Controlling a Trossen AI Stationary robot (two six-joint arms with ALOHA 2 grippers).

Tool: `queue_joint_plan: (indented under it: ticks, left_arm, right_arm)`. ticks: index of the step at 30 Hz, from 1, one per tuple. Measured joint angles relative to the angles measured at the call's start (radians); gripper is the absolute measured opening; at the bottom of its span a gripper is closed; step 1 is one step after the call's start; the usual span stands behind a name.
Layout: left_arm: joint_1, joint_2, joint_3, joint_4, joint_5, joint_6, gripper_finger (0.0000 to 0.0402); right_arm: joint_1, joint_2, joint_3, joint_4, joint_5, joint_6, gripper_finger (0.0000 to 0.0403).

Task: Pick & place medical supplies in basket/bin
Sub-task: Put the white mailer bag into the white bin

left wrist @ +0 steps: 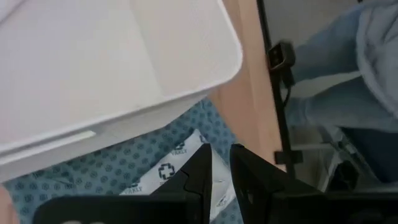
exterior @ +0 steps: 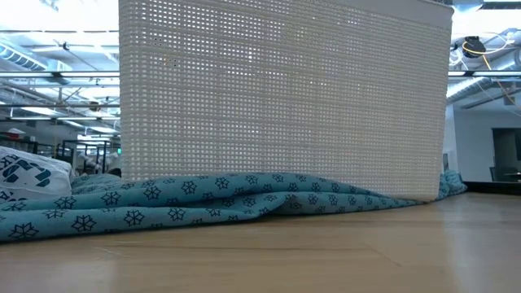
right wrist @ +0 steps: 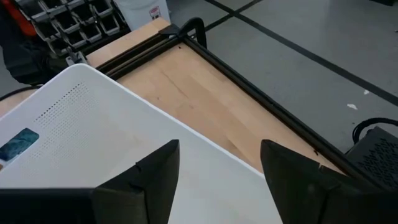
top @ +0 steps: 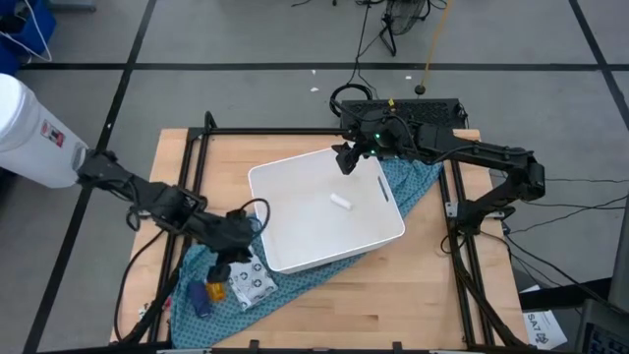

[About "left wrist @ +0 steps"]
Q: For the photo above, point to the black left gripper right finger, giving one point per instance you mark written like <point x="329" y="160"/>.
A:
<point x="252" y="183"/>

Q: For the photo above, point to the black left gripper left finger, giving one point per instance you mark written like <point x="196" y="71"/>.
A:
<point x="196" y="174"/>

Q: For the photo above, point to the white printed medical packet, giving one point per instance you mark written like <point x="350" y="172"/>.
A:
<point x="169" y="166"/>

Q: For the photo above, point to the white perforated plastic basket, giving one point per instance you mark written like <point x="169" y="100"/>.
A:
<point x="102" y="68"/>

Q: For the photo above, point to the teal snowflake patterned cloth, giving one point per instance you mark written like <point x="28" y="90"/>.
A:
<point x="105" y="168"/>

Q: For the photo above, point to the person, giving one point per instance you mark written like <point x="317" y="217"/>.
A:
<point x="345" y="77"/>

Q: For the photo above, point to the black rail clamp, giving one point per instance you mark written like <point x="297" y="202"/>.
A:
<point x="287" y="157"/>

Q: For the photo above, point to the black table edge rail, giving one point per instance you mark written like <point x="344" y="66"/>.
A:
<point x="278" y="102"/>

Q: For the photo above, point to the black table-level camera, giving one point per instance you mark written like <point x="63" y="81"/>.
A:
<point x="281" y="56"/>

